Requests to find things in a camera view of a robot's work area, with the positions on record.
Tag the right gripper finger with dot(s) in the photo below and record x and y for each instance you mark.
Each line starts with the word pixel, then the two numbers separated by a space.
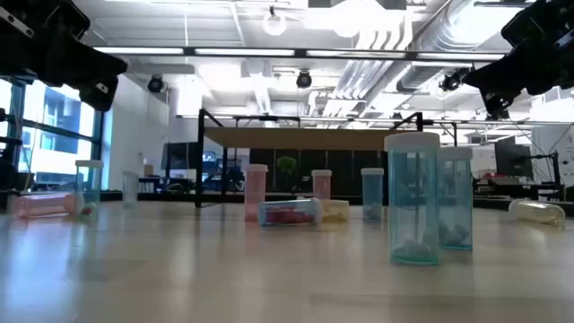
pixel 502 83
pixel 502 69

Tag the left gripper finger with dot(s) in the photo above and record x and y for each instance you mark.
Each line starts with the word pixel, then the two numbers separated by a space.
pixel 92 75
pixel 96 60

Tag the green bottle with red pills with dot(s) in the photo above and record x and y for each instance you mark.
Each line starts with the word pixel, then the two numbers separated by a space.
pixel 89 184

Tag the yellow medicine bottle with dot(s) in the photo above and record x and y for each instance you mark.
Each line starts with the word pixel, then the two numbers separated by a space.
pixel 339 210
pixel 538 213

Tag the green bottle with white pills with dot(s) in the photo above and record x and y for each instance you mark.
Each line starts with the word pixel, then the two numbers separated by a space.
pixel 412 202

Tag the blue medicine bottle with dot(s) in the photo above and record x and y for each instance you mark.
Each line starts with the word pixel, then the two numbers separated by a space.
pixel 372 195

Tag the short pink medicine bottle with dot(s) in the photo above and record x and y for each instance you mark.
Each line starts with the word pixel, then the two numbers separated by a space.
pixel 321 186

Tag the blue bottle with red pills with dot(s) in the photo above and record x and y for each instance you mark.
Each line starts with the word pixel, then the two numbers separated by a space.
pixel 289 215

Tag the black ceiling spotlight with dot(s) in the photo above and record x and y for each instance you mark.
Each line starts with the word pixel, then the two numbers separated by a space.
pixel 450 82
pixel 155 84
pixel 304 80

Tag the black computer monitor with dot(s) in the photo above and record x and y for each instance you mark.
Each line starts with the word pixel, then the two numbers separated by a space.
pixel 179 156
pixel 511 159

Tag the small clear vial left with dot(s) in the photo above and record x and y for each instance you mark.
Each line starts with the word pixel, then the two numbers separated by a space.
pixel 130 190

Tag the blue bottle with white pills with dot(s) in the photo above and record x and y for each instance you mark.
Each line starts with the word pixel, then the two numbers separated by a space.
pixel 458 202

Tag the long ceiling light bar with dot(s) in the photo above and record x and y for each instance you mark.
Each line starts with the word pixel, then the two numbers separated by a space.
pixel 242 52

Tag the black cabinet row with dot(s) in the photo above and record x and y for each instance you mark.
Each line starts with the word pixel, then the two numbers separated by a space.
pixel 341 172

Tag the small green tree plant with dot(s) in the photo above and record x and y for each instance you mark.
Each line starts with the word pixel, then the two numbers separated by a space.
pixel 287 165

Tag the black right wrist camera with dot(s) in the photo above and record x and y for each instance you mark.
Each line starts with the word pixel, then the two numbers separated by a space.
pixel 497 103

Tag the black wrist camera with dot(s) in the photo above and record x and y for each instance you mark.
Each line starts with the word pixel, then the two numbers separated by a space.
pixel 497 103
pixel 101 94

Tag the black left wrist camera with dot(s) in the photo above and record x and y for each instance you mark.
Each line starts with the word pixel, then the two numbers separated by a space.
pixel 101 94

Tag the silver ventilation duct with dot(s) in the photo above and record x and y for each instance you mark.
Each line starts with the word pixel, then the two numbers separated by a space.
pixel 444 31

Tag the wooden shelf black frame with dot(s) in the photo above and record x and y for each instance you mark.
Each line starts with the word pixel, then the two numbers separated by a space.
pixel 291 139

